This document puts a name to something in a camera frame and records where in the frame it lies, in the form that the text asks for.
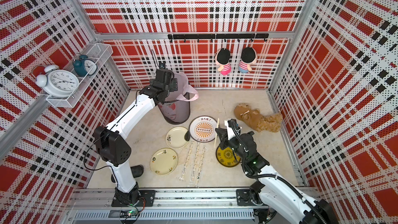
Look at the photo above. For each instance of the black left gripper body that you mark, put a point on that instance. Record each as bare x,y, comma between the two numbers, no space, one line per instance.
172,86

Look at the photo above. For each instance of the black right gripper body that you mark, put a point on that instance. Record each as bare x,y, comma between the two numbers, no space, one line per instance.
233,144

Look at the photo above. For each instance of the bare wooden chopsticks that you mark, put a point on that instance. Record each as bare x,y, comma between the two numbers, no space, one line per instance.
216,135

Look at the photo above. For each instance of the disposable chopsticks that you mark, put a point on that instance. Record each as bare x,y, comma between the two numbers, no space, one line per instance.
200,167
193,173
186,162

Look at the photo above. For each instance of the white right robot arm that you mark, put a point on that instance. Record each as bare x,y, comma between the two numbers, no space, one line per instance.
270,188

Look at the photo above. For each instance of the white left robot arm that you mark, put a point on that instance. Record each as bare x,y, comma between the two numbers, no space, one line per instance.
110,140

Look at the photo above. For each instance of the white plate with teal rim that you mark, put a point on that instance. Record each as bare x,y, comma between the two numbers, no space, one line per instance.
202,129

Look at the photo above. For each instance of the yellow patterned plate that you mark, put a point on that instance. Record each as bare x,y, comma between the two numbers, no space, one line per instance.
227,157

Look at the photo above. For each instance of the black mesh waste bin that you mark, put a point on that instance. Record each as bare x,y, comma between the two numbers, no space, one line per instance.
175,111

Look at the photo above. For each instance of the brown teddy bear plush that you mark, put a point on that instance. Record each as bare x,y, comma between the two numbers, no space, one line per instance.
255,120

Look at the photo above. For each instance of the cream plate with flower print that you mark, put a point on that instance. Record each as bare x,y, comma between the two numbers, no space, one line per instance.
175,138

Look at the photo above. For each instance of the pink striped hanging doll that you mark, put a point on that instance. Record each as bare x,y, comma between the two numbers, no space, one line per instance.
222,59

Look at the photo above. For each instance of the blue striped hanging doll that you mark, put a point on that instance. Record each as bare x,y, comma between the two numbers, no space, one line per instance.
248,58

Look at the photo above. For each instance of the teal alarm clock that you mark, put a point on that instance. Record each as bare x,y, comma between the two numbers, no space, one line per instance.
83,66

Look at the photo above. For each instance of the white twin-bell alarm clock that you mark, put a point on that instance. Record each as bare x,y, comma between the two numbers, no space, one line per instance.
57,82

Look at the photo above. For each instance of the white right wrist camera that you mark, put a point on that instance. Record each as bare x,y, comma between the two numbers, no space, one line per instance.
232,128

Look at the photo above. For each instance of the white wire wall shelf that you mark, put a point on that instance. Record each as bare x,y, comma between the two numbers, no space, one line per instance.
99,53

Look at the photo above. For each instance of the black wall hook rail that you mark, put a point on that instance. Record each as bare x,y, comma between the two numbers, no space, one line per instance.
249,36

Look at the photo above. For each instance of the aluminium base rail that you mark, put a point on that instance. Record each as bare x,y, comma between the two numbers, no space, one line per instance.
168,205

